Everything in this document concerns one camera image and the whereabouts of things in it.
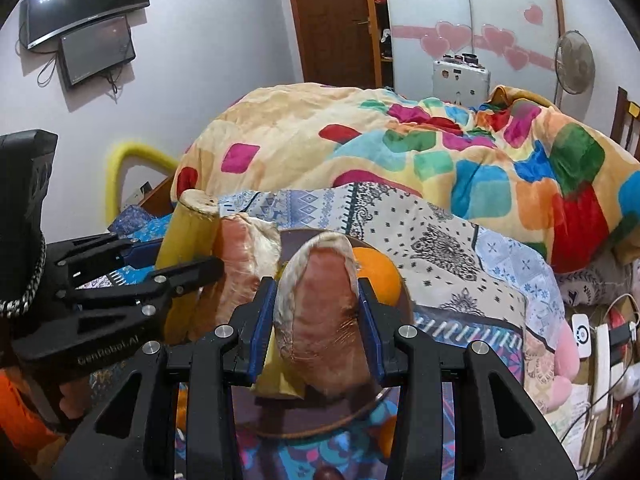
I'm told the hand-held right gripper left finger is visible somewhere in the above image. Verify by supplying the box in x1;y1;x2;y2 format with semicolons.
52;277;281;480

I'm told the yellow foam tube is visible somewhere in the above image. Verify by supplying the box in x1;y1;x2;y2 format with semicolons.
102;141;178;221

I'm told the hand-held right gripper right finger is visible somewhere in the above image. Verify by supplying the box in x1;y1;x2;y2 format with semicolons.
356;276;576;480

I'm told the white sliding wardrobe door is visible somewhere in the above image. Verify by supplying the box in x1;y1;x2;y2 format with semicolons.
380;0;473;91
462;0;565;106

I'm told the brown wooden door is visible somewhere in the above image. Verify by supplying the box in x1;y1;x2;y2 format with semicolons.
285;0;376;88

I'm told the large orange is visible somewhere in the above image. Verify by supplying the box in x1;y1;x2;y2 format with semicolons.
350;246;403;308

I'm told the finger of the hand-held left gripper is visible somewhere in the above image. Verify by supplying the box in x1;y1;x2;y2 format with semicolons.
52;237;164;287
56;256;225;320

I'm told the small black wall monitor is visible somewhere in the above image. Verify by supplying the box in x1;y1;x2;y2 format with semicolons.
57;14;137;91

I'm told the wooden bed headboard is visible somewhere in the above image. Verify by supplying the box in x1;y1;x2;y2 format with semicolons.
611;86;640;161

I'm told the white power strip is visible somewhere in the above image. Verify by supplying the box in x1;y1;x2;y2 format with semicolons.
592;322;640;402

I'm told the brown wooden wardrobe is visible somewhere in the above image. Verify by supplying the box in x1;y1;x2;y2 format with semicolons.
361;0;396;88

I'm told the standing fan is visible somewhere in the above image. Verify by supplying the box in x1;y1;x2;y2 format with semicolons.
552;30;596;111

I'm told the purple plate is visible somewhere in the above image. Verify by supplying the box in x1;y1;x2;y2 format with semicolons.
225;227;416;438

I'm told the blue purple printed cloth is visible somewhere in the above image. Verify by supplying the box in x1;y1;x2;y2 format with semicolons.
70;200;416;480

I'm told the wooden bed frame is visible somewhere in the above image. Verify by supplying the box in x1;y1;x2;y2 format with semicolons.
137;172;178;213

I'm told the white box appliance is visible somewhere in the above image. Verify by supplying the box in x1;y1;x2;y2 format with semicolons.
432;59;491;106

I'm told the small orange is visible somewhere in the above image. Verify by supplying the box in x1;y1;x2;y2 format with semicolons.
378;411;401;461

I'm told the colourful patchwork blanket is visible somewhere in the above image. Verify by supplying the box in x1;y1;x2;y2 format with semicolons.
170;82;640;273

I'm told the person's left hand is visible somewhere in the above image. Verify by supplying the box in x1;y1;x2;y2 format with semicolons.
59;377;95;418

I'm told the pink plush toy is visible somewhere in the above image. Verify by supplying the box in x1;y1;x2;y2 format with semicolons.
537;317;581;406

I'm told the orange object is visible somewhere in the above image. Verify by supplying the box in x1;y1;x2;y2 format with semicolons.
0;365;53;443

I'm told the braided wrist cord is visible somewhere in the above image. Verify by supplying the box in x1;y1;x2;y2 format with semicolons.
0;230;47;318

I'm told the black wall television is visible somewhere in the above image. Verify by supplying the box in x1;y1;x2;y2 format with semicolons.
25;0;151;51

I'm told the white ring-marked device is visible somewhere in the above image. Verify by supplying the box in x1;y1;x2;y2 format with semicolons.
570;314;594;361

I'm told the yellow banana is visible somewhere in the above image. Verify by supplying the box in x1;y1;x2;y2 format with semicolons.
252;345;308;401
156;189;223;346

